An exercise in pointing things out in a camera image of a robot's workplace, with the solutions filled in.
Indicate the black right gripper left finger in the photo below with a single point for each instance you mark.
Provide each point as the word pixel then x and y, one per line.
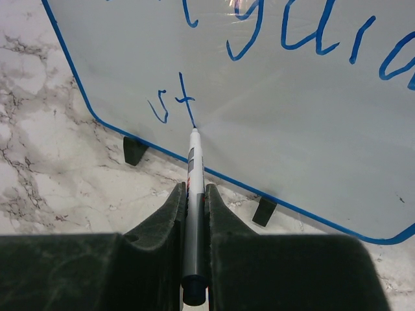
pixel 138 270

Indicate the white whiteboard marker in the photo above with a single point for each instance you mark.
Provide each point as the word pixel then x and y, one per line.
pixel 193 268

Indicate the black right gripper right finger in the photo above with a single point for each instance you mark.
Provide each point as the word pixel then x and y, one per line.
pixel 249 271

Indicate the blue framed small whiteboard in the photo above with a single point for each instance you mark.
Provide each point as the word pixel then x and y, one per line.
pixel 309 103

